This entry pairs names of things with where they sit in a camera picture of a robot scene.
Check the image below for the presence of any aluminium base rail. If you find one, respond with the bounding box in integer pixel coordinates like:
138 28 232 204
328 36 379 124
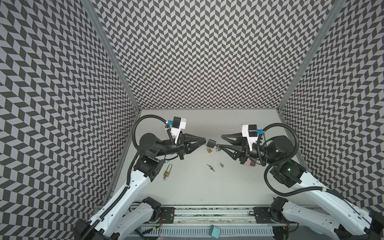
161 205 298 227

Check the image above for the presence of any black padlock with keys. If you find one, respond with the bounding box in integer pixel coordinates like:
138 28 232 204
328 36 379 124
206 139 220 152

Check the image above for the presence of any pink pencil sharpener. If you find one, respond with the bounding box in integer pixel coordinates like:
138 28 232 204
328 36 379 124
245 159 257 167

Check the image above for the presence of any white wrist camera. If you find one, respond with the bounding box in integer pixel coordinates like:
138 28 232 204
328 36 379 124
242 125 264 151
167 117 187 144

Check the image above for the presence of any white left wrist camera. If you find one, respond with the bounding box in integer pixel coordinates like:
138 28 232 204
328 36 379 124
167 117 187 144

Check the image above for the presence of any aluminium right corner post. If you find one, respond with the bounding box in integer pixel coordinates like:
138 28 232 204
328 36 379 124
277 0 346 114

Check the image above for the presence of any aluminium left corner post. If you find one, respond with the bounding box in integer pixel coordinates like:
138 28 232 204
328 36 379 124
81 0 140 112

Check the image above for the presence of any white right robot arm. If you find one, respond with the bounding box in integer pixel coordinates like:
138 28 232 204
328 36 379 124
217 123 384 240

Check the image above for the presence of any long shackle brass padlock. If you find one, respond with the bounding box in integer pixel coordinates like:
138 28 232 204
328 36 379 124
163 164 173 181

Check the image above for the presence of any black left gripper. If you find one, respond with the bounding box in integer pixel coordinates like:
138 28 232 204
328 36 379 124
153 132 206 160

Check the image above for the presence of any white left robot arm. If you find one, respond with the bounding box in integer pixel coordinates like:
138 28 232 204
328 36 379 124
74 115 216 240

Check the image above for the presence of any teal square block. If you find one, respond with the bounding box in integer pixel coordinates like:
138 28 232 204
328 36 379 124
209 225 221 239

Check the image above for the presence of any aluminium corner post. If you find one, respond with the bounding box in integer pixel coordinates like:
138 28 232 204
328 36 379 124
277 0 346 114
81 0 140 112

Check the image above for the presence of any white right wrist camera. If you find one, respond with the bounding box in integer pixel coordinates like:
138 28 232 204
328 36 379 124
242 125 264 151

